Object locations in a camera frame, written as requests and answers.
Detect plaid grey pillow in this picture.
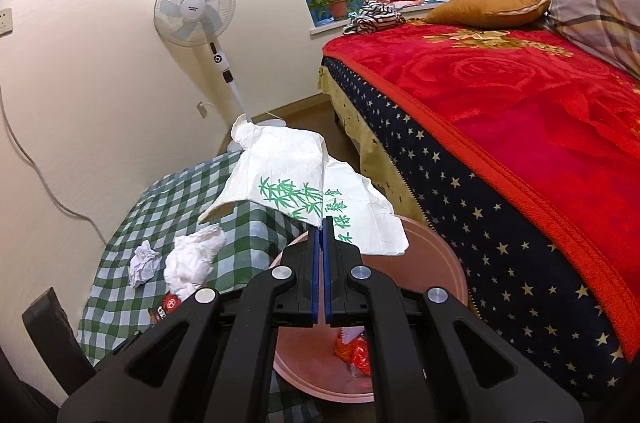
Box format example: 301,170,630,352
547,0,640,78

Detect red and black packet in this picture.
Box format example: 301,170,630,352
147,293,183,324

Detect red plastic wrapper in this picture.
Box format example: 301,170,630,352
332,328,374,379

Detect white paper bag green print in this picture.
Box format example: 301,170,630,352
197,114,411,258

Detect potted green plant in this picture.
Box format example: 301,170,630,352
308,0,363,22

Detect red floral blanket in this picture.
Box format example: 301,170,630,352
322,17,640,354

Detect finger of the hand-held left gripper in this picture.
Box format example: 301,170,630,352
22,287,97,396

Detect grey wall cable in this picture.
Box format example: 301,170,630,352
0,88,108,249

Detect white pedestal fan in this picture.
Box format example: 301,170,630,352
154,0,288,151

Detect crumpled white paper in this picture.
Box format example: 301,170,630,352
127,240,163,289

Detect orange pillow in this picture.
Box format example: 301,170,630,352
424,0,553,28

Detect green checked tablecloth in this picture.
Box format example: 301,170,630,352
77,150,326,423

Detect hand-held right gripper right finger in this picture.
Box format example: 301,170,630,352
323,217,584,423

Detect crumpled white tissue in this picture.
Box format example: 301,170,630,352
164,224,227,301

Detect striped black white cloth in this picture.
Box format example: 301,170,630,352
342,0,407,36

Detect pink plastic bin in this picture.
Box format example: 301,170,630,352
267,215,471,406

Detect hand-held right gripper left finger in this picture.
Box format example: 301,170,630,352
57,229,322,423

